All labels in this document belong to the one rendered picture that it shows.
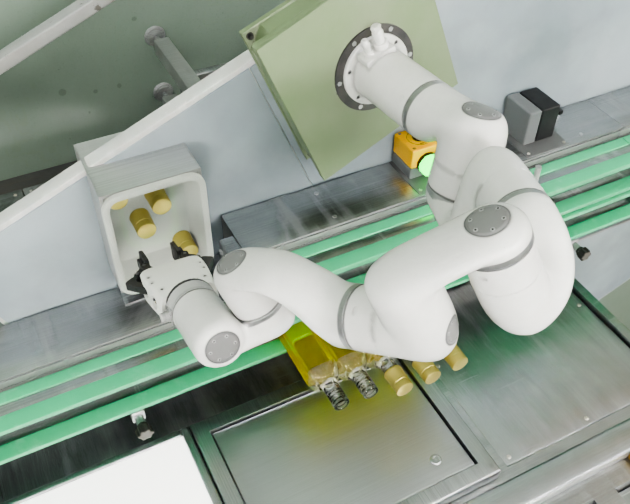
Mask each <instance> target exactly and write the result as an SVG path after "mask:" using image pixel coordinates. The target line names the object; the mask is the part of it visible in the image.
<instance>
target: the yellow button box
mask: <svg viewBox="0 0 630 504"><path fill-rule="evenodd" d="M436 146H437V141H433V142H424V141H420V140H418V139H416V138H414V137H413V136H412V135H410V134H409V133H408V132H406V131H402V132H399V133H396V134H395V137H394V147H393V151H394V152H393V156H392V161H393V162H394V163H395V164H396V165H397V166H398V168H399V169H400V170H401V171H402V172H403V173H404V174H405V175H406V176H407V177H408V178H409V179H412V178H415V177H418V176H421V175H424V174H422V173H421V172H420V171H419V170H418V169H417V162H418V160H419V159H420V157H421V156H422V155H424V154H425V153H428V152H433V153H435V150H436Z"/></svg>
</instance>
